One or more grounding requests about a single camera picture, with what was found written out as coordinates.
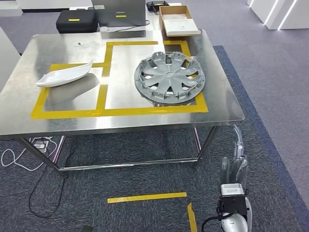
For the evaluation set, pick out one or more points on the silver plastic wheel hubcap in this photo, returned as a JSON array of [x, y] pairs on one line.
[[169, 75]]

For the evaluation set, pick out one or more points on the black case yellow label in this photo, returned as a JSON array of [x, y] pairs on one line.
[[77, 24]]

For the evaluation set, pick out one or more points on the white power strip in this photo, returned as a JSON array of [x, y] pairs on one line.
[[40, 147]]

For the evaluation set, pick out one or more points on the brown cardboard box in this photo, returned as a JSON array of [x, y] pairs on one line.
[[162, 16]]

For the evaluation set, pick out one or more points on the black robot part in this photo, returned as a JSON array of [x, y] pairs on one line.
[[87, 228]]

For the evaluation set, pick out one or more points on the yellow tape on workbench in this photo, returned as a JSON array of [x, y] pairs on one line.
[[120, 112]]

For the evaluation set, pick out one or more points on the grey case yellow label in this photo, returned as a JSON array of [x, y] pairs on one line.
[[118, 9]]

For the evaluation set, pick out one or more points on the white board in box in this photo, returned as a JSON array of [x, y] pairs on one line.
[[181, 27]]

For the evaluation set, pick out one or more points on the white lit partition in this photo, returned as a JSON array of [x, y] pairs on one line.
[[289, 12]]

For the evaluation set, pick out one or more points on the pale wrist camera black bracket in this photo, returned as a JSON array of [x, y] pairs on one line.
[[231, 201]]

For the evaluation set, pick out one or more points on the white round device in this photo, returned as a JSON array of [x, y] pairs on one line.
[[104, 29]]

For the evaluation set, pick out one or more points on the yellow floor tape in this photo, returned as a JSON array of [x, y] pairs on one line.
[[145, 197]]

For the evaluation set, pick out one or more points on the black controller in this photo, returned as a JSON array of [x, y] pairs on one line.
[[157, 5]]

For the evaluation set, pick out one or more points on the stainless steel workbench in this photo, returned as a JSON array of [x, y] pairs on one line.
[[217, 96]]

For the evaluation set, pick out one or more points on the white plastic car trim part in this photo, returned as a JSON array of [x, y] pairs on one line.
[[62, 75]]

